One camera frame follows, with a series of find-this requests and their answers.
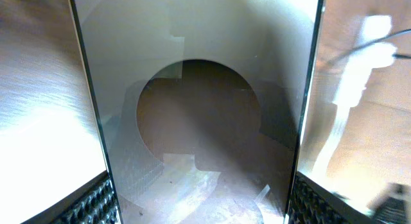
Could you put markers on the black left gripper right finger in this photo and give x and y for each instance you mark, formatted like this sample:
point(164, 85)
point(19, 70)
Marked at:
point(310, 203)

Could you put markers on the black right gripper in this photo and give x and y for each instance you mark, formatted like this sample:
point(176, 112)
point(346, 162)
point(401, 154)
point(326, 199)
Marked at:
point(391, 205)

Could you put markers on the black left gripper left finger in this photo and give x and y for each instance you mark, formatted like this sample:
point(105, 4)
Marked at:
point(93, 203)

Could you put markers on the white power strip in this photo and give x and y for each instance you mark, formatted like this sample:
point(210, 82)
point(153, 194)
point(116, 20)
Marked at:
point(361, 63)

